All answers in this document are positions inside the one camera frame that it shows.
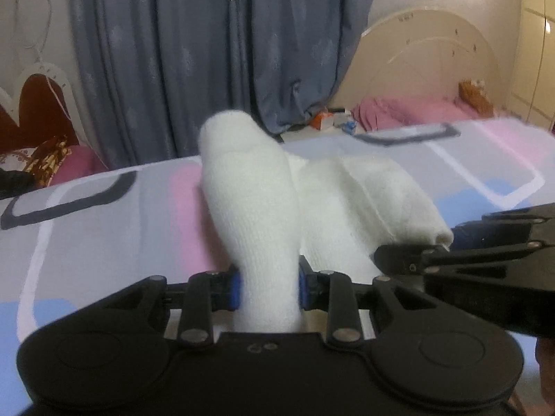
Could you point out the cream round headboard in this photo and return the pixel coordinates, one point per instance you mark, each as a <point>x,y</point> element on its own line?
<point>420,53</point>

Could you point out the blue curtain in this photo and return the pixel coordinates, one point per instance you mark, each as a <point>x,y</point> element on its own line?
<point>154,71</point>

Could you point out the orange box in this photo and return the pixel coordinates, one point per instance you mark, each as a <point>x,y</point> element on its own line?
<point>322,121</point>

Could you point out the person's right hand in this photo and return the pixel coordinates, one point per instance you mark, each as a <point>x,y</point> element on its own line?
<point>545,356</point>

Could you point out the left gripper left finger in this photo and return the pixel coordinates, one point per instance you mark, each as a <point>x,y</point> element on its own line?
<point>206,293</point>

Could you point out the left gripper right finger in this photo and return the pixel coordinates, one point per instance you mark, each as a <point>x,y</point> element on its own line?
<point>331,292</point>

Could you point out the cream wardrobe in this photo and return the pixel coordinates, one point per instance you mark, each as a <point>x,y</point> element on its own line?
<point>531,97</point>

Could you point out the patterned bed sheet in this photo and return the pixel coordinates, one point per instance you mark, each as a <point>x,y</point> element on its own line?
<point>77,252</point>

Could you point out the orange stuffed toy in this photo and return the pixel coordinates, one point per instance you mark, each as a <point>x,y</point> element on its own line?
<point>472,93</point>

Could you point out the pink bed sheet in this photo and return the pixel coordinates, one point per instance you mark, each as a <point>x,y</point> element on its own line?
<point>375,114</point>

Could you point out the red heart-shaped headboard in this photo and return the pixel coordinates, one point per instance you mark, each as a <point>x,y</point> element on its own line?
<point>41,107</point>

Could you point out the dark floral blanket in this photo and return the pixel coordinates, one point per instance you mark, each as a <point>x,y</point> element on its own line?
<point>32,168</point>

